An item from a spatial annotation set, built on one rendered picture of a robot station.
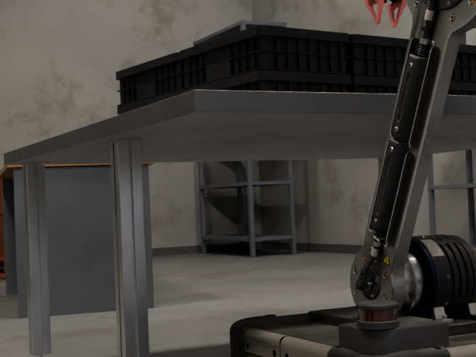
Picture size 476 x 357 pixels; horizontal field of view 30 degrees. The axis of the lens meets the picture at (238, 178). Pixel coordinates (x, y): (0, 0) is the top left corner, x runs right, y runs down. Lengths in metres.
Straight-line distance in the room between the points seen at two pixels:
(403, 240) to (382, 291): 0.11
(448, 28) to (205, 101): 0.43
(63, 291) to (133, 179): 2.31
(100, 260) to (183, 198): 5.00
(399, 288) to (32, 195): 1.63
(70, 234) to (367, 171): 4.12
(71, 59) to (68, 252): 4.89
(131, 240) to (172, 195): 7.18
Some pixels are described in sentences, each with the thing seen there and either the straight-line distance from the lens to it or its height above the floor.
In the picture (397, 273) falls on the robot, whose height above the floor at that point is 0.36.
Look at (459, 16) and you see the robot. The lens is 1.50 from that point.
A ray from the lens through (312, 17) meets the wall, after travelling 8.84.
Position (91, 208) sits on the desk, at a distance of 4.39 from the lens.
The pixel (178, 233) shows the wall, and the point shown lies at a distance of 9.32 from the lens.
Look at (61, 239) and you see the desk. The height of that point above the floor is 0.36.
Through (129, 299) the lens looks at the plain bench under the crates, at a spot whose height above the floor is 0.28.
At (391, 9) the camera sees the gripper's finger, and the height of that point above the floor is 1.04.
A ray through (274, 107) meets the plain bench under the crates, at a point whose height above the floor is 0.67.
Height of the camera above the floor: 0.50
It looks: 2 degrees up
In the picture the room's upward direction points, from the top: 2 degrees counter-clockwise
